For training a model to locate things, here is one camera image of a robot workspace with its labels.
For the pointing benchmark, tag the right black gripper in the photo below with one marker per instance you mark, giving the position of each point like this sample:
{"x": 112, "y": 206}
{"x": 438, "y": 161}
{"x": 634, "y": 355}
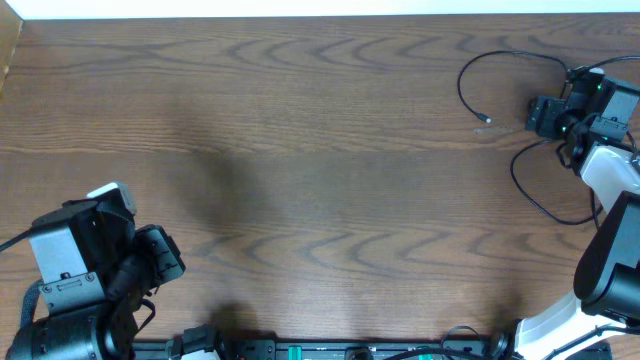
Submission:
{"x": 547, "y": 109}

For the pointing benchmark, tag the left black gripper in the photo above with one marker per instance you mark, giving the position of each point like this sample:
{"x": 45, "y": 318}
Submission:
{"x": 173, "y": 256}

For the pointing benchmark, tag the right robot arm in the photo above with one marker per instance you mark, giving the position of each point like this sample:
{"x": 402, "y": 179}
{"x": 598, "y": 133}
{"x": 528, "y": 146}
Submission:
{"x": 591, "y": 125}

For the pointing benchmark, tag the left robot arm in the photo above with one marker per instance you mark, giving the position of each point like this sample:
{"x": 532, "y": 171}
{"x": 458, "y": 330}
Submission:
{"x": 97, "y": 269}

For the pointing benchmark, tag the cardboard box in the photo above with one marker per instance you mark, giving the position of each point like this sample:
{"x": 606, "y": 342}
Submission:
{"x": 10, "y": 29}

